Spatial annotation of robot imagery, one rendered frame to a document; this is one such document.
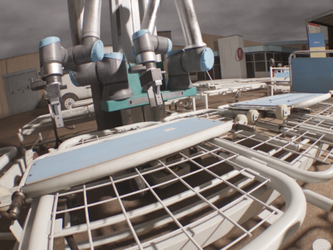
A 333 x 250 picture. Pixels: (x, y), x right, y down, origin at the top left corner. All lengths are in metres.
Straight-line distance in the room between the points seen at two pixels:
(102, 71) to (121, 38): 0.34
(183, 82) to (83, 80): 0.65
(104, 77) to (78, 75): 0.16
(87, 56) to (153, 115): 0.79
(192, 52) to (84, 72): 0.65
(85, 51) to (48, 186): 0.55
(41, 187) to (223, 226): 0.41
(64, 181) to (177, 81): 1.00
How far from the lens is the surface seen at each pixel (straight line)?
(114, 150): 0.56
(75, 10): 1.13
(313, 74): 1.88
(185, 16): 1.19
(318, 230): 1.07
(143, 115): 1.37
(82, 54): 0.80
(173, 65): 1.26
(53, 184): 0.46
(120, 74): 1.04
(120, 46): 1.28
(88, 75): 1.08
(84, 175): 0.45
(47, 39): 0.77
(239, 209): 0.41
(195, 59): 1.16
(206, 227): 0.36
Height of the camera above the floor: 0.72
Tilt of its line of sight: 14 degrees down
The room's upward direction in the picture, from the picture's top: 6 degrees counter-clockwise
